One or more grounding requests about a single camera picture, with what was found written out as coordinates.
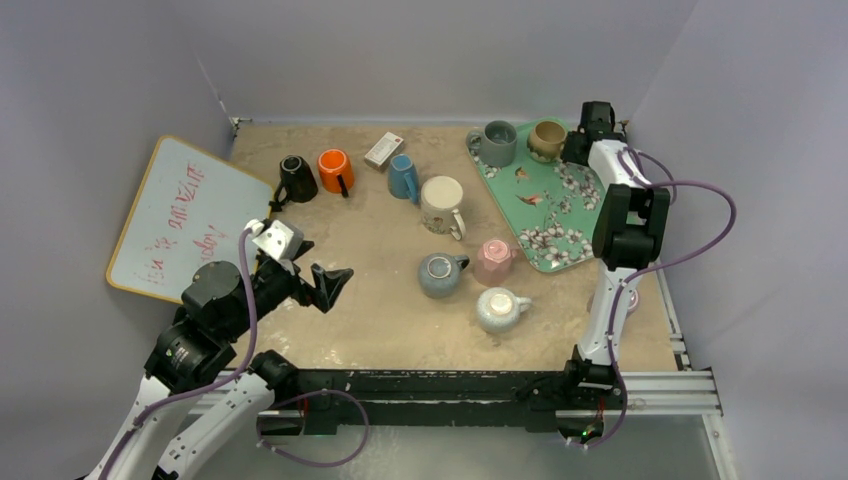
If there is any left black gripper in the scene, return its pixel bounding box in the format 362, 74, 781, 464
223, 239, 351, 339

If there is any tan brown round mug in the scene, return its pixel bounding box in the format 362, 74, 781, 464
527, 120, 567, 163

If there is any grey mug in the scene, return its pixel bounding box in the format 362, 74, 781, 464
465, 120, 517, 168

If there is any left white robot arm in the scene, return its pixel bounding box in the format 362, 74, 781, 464
88, 238, 354, 479

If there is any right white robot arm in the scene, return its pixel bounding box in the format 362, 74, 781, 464
561, 101, 671, 407

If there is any orange mug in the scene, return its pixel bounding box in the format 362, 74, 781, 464
316, 149, 355, 198

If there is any blue mug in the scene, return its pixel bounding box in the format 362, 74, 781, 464
387, 154, 419, 205

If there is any blue-grey round mug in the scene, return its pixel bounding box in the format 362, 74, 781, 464
417, 252, 470, 299

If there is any cream white mug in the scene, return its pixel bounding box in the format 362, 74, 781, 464
420, 175, 467, 241

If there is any pink faceted mug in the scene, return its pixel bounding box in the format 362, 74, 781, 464
473, 238, 519, 287

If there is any pale speckled mug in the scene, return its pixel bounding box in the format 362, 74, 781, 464
475, 287, 533, 334

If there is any green floral tray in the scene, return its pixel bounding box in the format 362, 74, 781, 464
466, 117, 605, 273

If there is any white red small box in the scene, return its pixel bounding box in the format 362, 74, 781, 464
363, 132, 405, 171

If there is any whiteboard with red writing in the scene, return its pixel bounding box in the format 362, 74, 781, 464
106, 135, 274, 303

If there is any mauve mug with black handle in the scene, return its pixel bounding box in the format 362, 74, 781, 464
586, 290, 640, 316

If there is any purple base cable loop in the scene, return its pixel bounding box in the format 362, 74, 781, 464
254, 386, 370, 468

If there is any black base frame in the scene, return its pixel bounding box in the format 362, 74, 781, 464
198, 367, 723, 442

